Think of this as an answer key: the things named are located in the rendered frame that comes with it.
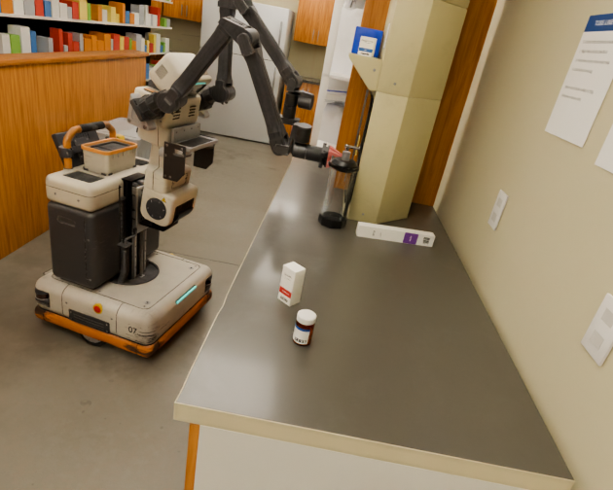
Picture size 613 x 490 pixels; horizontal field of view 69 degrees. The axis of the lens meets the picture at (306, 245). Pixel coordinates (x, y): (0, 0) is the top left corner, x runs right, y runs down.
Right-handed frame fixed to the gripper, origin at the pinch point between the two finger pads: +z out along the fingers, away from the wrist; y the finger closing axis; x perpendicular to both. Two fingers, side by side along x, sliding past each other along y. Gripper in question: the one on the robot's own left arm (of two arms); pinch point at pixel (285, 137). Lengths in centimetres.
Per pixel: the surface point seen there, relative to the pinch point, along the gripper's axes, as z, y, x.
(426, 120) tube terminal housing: -24, 54, -36
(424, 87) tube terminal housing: -35, 49, -40
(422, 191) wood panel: 10, 66, -9
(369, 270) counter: 16, 40, -86
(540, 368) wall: 13, 76, -123
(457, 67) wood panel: -43, 65, -9
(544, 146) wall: -29, 76, -84
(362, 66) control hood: -38, 26, -46
